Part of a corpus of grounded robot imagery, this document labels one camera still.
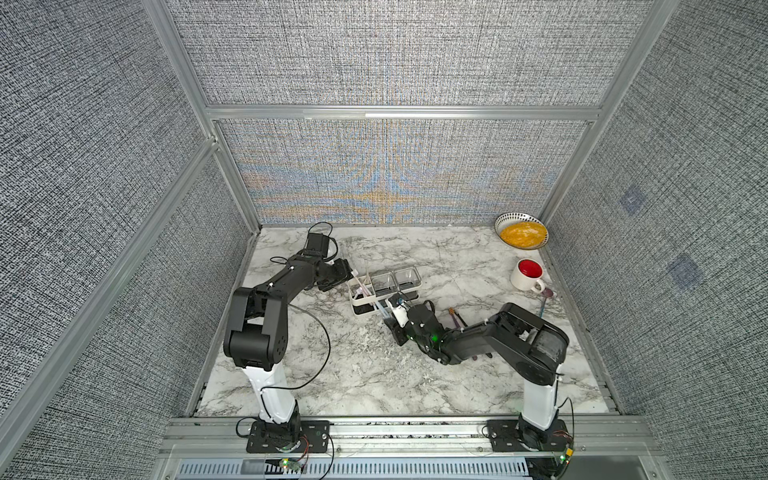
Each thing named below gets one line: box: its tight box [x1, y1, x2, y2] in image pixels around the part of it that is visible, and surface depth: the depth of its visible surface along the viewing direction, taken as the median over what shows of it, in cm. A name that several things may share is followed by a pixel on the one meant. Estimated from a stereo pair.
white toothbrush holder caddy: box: [348, 265, 423, 316], surface depth 94 cm
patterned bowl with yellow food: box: [494, 212, 549, 250], surface depth 112 cm
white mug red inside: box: [510, 258, 545, 294], surface depth 100 cm
